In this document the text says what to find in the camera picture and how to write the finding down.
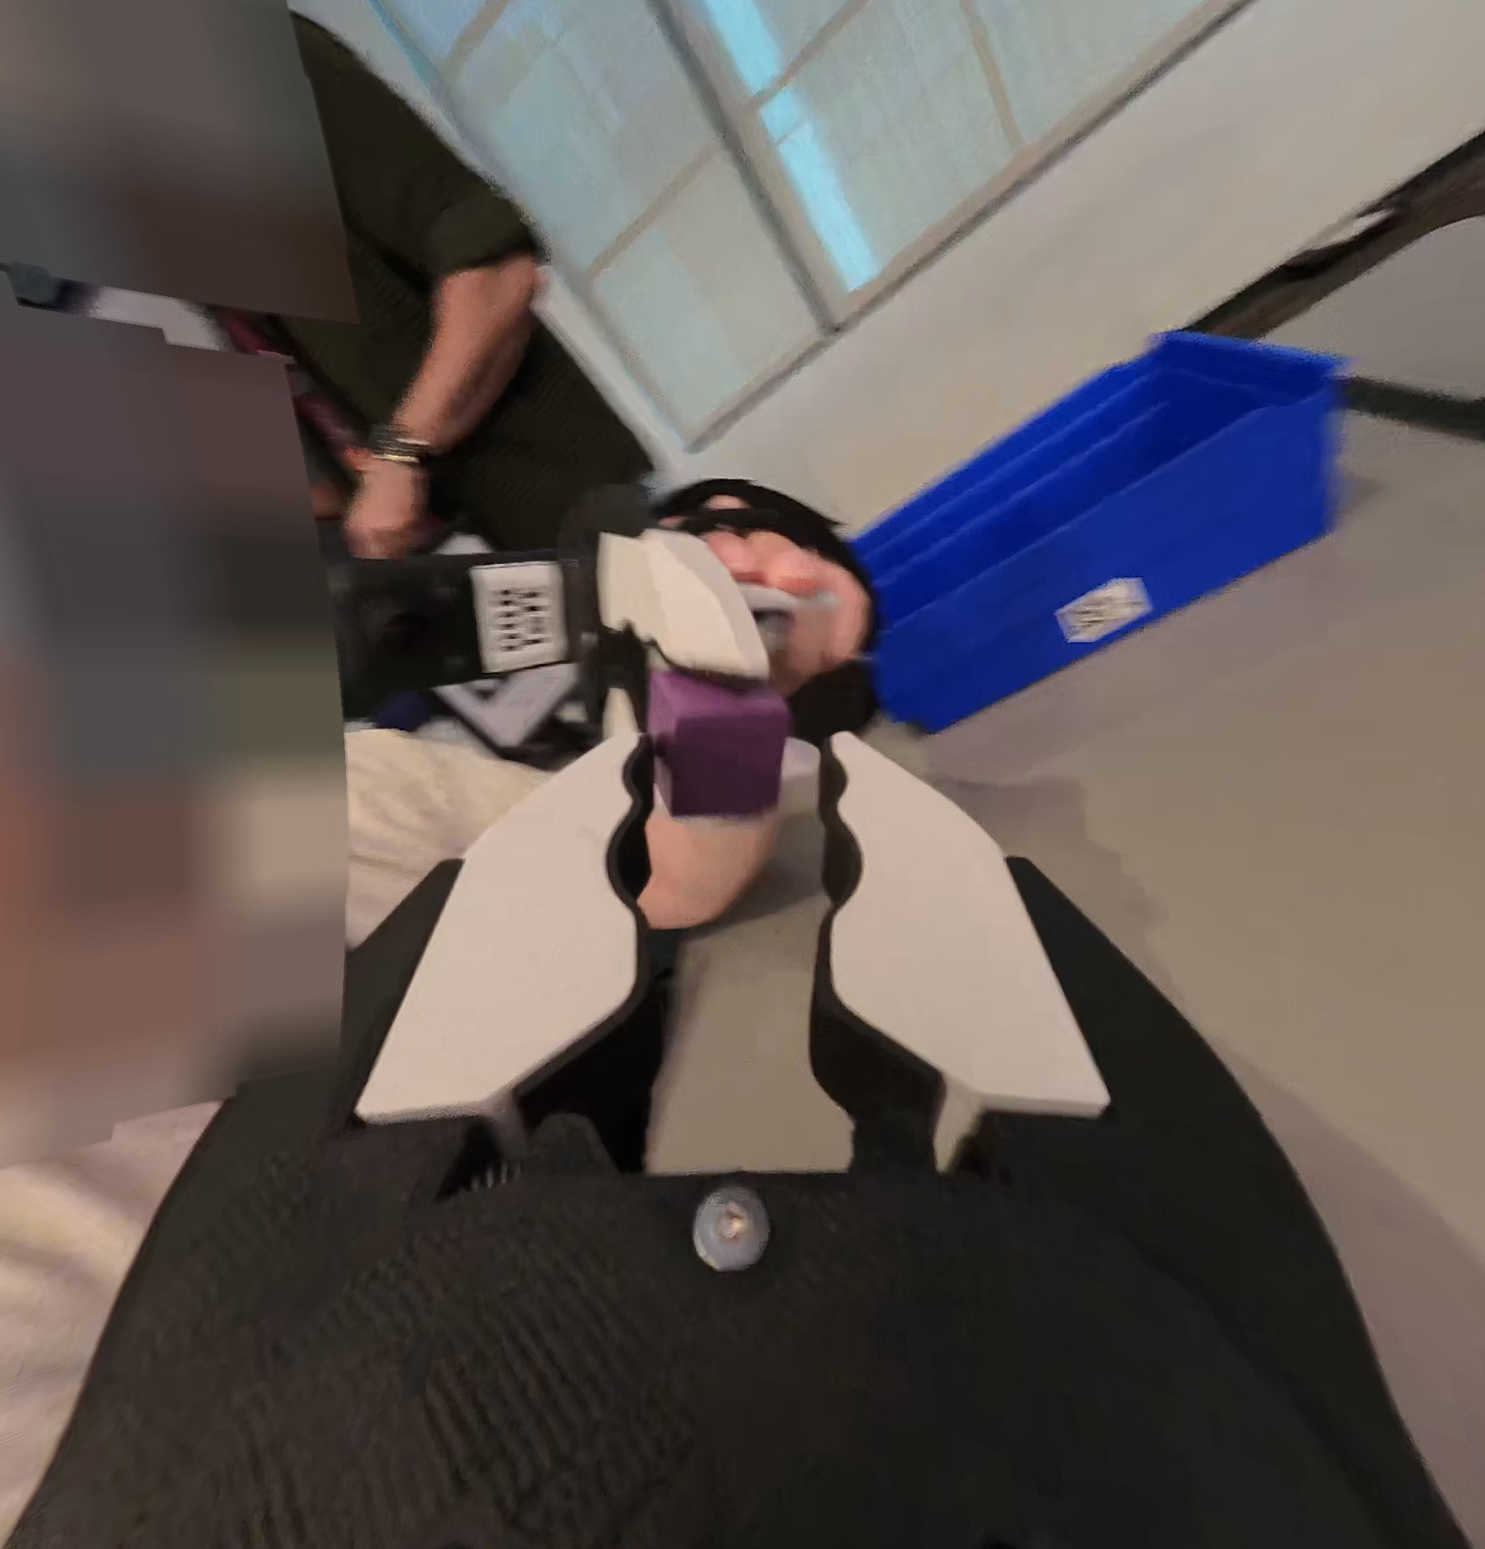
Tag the purple cube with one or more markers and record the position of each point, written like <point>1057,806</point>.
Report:
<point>720,745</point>

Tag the large paned window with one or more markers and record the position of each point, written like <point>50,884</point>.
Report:
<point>720,280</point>

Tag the blue plastic bin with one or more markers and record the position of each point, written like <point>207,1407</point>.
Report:
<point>1058,570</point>

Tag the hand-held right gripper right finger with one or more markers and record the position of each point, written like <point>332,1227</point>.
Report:
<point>948,969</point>

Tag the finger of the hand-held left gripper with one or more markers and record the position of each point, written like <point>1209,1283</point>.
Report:
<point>683,599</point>

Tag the grey desk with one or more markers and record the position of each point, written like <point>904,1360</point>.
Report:
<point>1239,969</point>

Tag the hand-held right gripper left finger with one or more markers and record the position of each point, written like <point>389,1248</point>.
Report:
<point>512,958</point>

